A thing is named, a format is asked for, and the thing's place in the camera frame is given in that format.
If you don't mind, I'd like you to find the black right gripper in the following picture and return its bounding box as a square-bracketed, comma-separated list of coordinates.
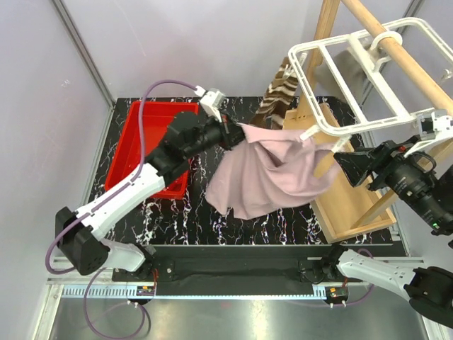
[331, 132, 453, 229]

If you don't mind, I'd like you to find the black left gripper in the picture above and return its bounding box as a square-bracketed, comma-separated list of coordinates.
[183, 108, 252, 160]

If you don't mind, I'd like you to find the mauve sock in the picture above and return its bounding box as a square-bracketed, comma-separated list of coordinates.
[205, 125, 340, 220]

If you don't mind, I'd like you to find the brown striped sock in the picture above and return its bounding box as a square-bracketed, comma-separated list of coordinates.
[249, 57, 299, 130]

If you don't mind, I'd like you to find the white clip hanger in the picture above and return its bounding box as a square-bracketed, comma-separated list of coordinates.
[288, 17, 452, 154]

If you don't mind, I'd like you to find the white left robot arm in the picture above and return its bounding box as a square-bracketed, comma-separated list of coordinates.
[50, 111, 245, 281]

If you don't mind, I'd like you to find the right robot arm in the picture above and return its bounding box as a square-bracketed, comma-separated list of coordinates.
[314, 136, 452, 328]

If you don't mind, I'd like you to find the cream grey sock hanging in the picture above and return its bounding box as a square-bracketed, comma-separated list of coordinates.
[314, 47, 367, 104]

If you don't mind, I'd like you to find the wooden hanging rod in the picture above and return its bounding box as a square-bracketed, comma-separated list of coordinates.
[342, 0, 452, 115]

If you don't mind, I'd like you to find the red plastic bin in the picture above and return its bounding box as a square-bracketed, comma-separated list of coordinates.
[104, 101, 199, 200]

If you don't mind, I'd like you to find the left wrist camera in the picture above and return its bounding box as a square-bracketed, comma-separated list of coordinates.
[194, 86, 226, 123]

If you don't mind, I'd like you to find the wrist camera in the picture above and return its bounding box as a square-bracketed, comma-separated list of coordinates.
[194, 86, 226, 123]
[404, 108, 452, 158]

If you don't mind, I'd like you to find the wooden rack frame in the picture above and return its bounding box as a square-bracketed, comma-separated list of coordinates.
[282, 0, 453, 244]

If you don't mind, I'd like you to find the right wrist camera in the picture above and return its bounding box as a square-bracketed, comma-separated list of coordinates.
[404, 108, 452, 158]

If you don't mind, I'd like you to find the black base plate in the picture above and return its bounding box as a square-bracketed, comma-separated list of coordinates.
[112, 244, 343, 300]

